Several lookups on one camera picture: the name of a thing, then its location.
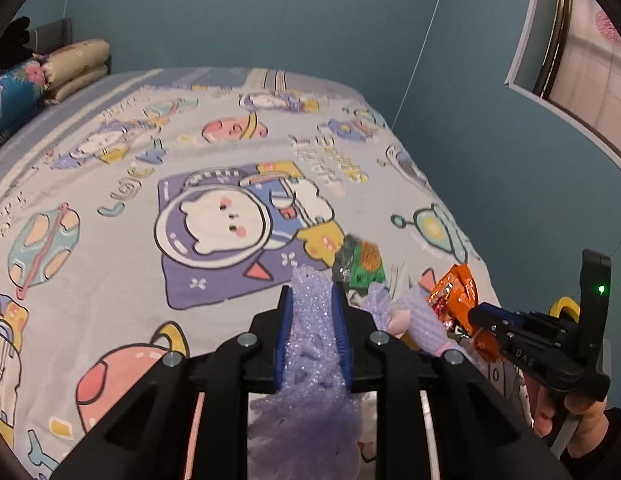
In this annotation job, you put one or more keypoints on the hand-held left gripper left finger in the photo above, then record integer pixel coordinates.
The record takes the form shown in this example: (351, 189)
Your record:
(285, 330)

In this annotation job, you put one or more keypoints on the purple glittery fabric bag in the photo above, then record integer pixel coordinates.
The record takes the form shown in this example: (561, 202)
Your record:
(310, 320)

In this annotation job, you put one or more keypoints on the orange foil wrapper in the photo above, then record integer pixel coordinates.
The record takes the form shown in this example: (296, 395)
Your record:
(453, 292)

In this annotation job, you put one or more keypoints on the printed blanket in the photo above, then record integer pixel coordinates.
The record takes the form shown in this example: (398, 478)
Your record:
(230, 185)

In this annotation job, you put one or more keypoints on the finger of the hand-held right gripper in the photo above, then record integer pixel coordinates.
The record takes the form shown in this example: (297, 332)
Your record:
(500, 344)
(493, 316)

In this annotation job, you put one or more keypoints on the dark framed window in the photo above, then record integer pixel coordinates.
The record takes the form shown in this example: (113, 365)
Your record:
(585, 75)

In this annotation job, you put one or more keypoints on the blue floral quilt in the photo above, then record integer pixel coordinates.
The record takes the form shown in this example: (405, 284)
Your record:
(15, 95)

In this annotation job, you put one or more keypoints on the green snack packet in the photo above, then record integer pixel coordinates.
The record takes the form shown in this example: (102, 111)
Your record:
(363, 262)

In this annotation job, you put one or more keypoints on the pale foam net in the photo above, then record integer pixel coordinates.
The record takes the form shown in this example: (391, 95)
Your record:
(428, 325)

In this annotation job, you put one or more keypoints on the grey headboard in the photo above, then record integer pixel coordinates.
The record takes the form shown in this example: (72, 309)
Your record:
(53, 35)

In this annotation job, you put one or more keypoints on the white window trim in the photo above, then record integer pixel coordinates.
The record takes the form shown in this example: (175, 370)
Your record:
(520, 50)

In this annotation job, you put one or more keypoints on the person's right hand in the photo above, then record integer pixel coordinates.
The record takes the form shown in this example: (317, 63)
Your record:
(543, 412)

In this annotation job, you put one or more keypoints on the red round window sticker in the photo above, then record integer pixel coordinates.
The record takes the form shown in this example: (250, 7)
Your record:
(608, 25)

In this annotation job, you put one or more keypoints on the person's right forearm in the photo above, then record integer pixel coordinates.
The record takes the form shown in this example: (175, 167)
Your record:
(605, 445)

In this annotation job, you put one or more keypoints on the yellow rimmed trash bin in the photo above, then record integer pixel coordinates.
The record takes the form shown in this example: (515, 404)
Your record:
(564, 306)

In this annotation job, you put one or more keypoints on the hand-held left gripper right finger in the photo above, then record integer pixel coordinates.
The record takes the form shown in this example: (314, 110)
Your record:
(340, 335)

